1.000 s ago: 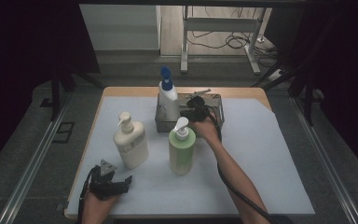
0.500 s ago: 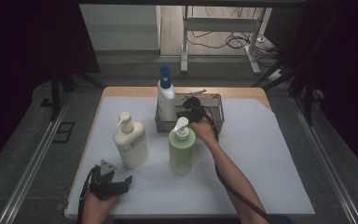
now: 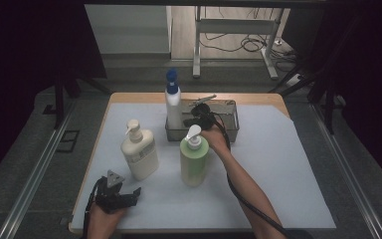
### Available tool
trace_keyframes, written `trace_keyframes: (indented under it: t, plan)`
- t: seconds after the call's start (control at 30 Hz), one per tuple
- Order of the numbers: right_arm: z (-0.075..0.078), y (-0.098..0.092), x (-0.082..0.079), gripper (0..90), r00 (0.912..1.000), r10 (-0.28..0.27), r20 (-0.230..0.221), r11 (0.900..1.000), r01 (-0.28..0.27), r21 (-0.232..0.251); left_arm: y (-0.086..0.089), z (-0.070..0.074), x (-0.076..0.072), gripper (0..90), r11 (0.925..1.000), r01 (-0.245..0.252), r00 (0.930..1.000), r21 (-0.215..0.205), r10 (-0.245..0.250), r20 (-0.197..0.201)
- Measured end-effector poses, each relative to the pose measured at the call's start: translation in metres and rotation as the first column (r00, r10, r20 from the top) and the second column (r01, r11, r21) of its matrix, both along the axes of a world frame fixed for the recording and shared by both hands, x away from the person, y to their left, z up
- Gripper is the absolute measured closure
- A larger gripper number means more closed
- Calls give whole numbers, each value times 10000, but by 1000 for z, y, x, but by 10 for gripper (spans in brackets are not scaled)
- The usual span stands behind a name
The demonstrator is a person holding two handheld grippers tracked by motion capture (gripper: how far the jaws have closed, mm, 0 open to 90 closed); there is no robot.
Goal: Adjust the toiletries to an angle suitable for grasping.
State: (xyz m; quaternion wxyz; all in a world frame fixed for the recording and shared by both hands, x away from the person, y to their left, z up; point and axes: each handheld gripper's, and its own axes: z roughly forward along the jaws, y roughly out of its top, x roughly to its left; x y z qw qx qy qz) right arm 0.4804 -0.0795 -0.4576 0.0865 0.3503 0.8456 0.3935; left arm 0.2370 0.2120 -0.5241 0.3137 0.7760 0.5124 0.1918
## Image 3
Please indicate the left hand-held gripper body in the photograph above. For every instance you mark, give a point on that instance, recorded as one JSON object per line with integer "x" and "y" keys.
{"x": 111, "y": 195}

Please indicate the person's right hand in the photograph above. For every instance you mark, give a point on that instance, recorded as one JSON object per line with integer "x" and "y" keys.
{"x": 216, "y": 141}

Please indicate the cream pump bottle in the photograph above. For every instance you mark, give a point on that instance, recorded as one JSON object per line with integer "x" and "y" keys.
{"x": 141, "y": 156}

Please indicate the white power strip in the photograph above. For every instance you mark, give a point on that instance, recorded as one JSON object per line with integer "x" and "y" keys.
{"x": 295, "y": 80}

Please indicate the white desk frame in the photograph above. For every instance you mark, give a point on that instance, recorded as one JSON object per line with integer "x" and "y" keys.
{"x": 235, "y": 26}

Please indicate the metal mesh basket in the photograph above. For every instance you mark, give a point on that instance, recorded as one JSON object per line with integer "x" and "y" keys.
{"x": 229, "y": 126}

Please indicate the white bottle with blue cap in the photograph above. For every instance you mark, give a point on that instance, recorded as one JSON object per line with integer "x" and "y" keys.
{"x": 173, "y": 106}

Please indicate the aluminium rail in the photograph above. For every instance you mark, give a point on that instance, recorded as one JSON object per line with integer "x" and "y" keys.
{"x": 348, "y": 172}
{"x": 36, "y": 172}

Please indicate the black metal stand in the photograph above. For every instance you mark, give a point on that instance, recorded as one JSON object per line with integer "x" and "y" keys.
{"x": 59, "y": 99}
{"x": 328, "y": 99}

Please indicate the dark curtain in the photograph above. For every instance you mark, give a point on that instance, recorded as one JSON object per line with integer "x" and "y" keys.
{"x": 371, "y": 83}
{"x": 20, "y": 66}

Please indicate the white cabinet panel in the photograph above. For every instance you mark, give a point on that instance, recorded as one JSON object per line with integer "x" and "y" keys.
{"x": 129, "y": 30}

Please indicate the person's left hand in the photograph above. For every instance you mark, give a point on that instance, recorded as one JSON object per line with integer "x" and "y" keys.
{"x": 104, "y": 219}

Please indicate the green pump bottle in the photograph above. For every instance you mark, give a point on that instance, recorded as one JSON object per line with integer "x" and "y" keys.
{"x": 194, "y": 162}

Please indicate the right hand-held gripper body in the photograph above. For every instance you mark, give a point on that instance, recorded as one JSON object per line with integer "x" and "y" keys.
{"x": 204, "y": 114}

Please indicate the pale blue table mat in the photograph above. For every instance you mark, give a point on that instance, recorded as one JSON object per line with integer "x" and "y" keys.
{"x": 295, "y": 186}

